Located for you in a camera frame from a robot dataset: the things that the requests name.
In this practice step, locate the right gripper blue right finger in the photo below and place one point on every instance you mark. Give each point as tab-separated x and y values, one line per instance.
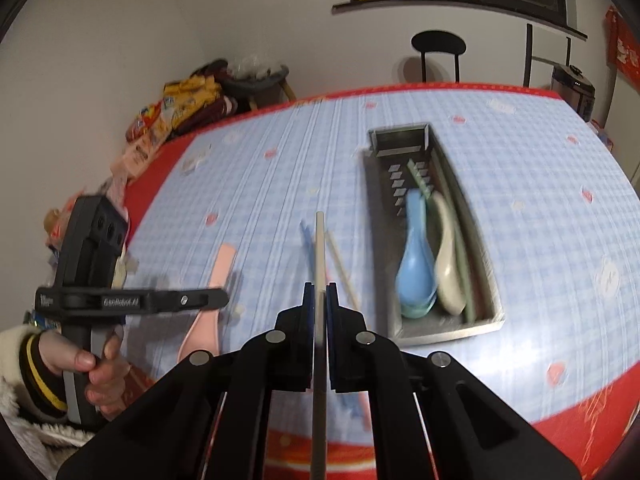
349	361

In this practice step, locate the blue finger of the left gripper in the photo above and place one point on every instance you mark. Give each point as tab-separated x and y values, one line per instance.
188	300

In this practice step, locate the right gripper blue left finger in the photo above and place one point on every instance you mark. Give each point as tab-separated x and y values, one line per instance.
295	353

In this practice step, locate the pink soup spoon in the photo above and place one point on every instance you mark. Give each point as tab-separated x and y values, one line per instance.
203	334

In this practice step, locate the blue soup spoon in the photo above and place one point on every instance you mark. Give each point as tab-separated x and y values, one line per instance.
415	280

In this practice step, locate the blue chopstick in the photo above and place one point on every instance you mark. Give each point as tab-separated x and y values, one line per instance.
308	243

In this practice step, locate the beige soup spoon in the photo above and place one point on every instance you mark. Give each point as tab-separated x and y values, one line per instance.
449	289

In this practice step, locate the green soup spoon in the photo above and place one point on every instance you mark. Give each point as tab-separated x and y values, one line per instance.
417	310

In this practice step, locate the person's left hand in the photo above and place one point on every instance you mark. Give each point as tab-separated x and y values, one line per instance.
106	376

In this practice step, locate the white fleece sleeve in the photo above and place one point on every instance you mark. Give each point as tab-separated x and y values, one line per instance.
33	406

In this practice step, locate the white paper label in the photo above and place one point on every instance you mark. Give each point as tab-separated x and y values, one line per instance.
195	160

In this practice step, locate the yellow snack bags pile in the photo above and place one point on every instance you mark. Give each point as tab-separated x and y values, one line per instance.
186	105

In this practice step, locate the steel perforated utensil tray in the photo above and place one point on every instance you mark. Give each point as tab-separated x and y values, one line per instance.
388	182

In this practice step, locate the red patterned tablecloth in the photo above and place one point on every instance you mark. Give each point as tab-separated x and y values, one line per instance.
575	434

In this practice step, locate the wooden stool with bags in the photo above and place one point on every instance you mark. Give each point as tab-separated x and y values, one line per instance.
253	82

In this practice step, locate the black round stool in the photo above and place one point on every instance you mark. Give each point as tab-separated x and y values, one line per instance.
440	42

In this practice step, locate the black metal rack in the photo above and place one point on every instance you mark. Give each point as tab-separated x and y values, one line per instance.
546	46

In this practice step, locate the brown rice cooker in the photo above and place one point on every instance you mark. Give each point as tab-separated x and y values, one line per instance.
569	82

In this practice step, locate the red cloth on refrigerator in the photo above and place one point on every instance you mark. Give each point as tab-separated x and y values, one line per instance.
623	48

